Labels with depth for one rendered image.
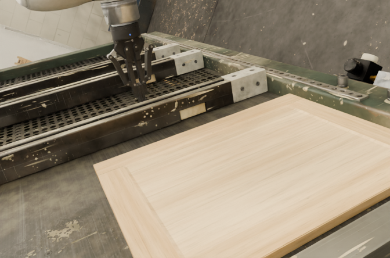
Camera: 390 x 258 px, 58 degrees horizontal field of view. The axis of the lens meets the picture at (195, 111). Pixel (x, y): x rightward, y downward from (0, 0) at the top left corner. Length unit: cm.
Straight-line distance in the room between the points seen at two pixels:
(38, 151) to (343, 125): 71
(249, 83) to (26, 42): 357
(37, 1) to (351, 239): 70
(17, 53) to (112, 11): 353
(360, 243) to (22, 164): 72
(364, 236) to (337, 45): 175
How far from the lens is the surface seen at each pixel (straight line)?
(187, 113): 98
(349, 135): 80
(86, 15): 585
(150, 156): 80
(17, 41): 439
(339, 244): 51
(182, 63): 141
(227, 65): 129
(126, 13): 90
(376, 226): 54
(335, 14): 230
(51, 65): 213
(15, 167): 93
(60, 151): 92
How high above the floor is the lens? 160
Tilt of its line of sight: 30 degrees down
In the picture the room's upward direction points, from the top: 74 degrees counter-clockwise
